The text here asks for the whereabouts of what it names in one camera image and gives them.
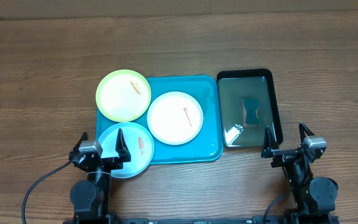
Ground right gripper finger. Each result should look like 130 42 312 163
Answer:
299 122 314 144
261 126 279 158

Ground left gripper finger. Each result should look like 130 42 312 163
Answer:
116 128 131 162
70 132 88 156

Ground yellow-green plate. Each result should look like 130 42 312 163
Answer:
96 69 152 122

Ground white pink plate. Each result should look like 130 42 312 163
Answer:
147 91 203 146

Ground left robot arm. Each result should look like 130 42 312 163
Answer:
69 129 131 224

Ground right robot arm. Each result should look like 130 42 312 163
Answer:
261 123 339 223

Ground teal plastic tray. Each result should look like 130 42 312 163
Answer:
95 75 224 166

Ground black water tray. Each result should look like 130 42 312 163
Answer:
217 68 283 148

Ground light blue plate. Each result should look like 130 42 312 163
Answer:
98 122 154 179

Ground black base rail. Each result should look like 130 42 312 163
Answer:
62 215 341 224

